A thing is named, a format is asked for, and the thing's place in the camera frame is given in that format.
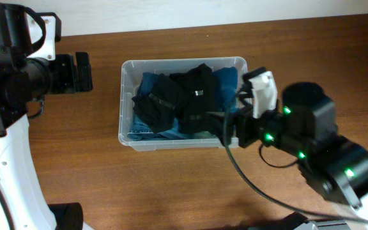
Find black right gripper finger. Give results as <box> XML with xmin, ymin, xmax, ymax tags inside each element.
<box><xmin>235</xmin><ymin>66</ymin><xmax>267</xmax><ymax>109</ymax></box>
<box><xmin>206</xmin><ymin>112</ymin><xmax>234</xmax><ymax>146</ymax></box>

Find teal blue shirt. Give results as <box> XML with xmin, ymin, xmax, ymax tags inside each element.
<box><xmin>212</xmin><ymin>67</ymin><xmax>238</xmax><ymax>112</ymax></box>

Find black garment with tape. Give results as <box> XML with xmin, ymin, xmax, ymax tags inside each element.
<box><xmin>169</xmin><ymin>64</ymin><xmax>218</xmax><ymax>134</ymax></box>

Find dark green-black garment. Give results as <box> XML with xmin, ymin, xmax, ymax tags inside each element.
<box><xmin>132</xmin><ymin>74</ymin><xmax>189</xmax><ymax>133</ymax></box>

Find dark blue jeans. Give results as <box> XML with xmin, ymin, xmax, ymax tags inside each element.
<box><xmin>127</xmin><ymin>72</ymin><xmax>192</xmax><ymax>141</ymax></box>

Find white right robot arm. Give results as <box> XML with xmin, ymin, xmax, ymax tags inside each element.
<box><xmin>210</xmin><ymin>67</ymin><xmax>368</xmax><ymax>229</ymax></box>

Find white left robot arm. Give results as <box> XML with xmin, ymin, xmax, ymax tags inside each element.
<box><xmin>0</xmin><ymin>3</ymin><xmax>93</xmax><ymax>229</ymax></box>

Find light blue folded jeans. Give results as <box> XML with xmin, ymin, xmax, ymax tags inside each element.
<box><xmin>190</xmin><ymin>131</ymin><xmax>217</xmax><ymax>139</ymax></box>

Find clear plastic storage bin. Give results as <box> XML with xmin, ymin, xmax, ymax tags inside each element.
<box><xmin>118</xmin><ymin>56</ymin><xmax>248</xmax><ymax>151</ymax></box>

